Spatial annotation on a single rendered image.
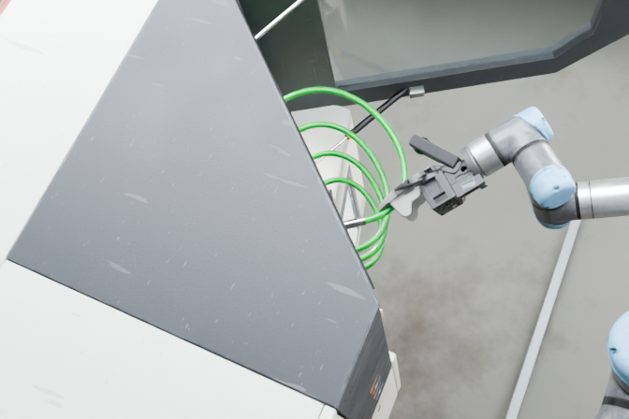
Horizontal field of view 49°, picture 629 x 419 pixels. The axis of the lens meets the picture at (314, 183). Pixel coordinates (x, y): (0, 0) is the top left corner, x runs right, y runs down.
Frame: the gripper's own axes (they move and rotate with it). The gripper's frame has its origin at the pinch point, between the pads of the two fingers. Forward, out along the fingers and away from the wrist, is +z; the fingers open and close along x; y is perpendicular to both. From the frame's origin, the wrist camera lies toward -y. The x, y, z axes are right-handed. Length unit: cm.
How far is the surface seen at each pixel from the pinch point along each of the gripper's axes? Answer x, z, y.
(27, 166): -51, 41, -20
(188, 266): -44, 23, 8
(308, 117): 31, 14, -46
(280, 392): -42, 17, 31
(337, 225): -36.8, 0.7, 12.6
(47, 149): -50, 37, -22
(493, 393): 195, 35, 31
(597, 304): 210, -24, 16
